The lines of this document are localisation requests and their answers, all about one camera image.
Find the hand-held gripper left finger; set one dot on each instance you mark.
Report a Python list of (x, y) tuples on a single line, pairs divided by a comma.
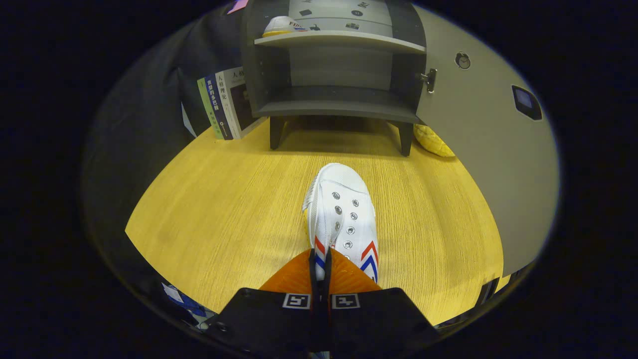
[(314, 319)]

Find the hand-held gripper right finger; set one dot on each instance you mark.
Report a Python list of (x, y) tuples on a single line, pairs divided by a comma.
[(329, 319)]

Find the white canvas shoe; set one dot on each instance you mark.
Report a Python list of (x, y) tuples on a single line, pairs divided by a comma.
[(341, 199), (281, 25)]

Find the beige shoe cabinet door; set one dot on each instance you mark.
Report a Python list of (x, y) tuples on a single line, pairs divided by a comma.
[(478, 164)]

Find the dark grey shoe cabinet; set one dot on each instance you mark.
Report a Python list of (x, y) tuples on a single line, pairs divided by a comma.
[(339, 102)]

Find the blue white patterned cloth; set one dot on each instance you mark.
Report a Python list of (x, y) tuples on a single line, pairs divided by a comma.
[(184, 301)]

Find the yellow plush toy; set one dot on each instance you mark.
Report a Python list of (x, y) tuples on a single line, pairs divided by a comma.
[(433, 142)]

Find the white cover book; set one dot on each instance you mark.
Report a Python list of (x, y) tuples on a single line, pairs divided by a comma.
[(239, 99)]

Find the dark blue spine book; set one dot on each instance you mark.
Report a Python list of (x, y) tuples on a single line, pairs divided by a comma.
[(218, 104)]

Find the black backdrop cloth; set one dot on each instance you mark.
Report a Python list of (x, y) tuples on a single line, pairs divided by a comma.
[(149, 124)]

